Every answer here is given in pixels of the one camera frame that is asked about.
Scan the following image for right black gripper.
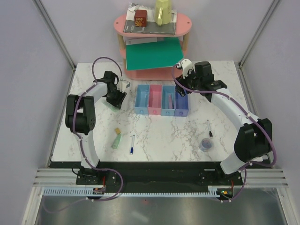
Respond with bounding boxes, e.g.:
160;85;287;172
174;66;202;98

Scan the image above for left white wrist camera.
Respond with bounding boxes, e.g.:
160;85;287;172
117;80;130;92

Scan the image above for pink highlighter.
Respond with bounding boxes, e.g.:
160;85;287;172
168;94;173;109

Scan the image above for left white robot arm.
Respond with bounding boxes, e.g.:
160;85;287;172
65;71;130;184

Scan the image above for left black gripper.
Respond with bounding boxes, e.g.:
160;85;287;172
105;86;127;110

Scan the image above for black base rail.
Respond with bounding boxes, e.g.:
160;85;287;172
48;159;272;195

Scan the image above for sky blue drawer bin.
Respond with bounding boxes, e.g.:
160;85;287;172
161;85;175;116

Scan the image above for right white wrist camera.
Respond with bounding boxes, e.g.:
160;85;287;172
176;59;194;79

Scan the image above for green highlighter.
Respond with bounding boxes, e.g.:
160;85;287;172
112;134;122;149
102;96;119;112

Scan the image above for green folder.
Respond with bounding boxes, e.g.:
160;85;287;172
126;37;184;71

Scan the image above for yellow eraser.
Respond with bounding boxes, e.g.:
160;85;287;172
115;128;121;135

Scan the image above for purple drawer bin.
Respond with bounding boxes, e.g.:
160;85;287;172
174;92;189;117

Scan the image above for clear cup of pins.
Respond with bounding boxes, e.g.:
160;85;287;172
199;138;213;152

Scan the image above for red-brown cube box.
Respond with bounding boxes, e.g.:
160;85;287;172
134;9;148;27

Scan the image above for blue cap pen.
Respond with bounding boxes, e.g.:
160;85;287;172
130;135;135;155

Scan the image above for black cap pen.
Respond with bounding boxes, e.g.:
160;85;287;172
206;120;213;139

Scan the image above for pink two-tier shelf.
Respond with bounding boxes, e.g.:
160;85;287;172
114;13;192;81

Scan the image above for light blue cable duct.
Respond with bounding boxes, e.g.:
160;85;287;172
43;183;234;199

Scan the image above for light blue drawer bin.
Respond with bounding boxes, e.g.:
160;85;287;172
135;84;150;115

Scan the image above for grey setup manual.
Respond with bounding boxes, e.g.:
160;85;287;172
123;10;177;35

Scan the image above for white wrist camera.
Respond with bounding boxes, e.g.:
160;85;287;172
176;59;194;79
117;80;130;92

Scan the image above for spiral notebook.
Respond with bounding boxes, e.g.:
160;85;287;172
126;2;155;22

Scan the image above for yellow plastic pitcher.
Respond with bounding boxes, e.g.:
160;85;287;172
154;0;172;26

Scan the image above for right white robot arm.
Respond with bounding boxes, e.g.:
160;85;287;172
172;59;277;185

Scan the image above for pink drawer bin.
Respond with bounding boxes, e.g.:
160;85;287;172
148;84;162;115

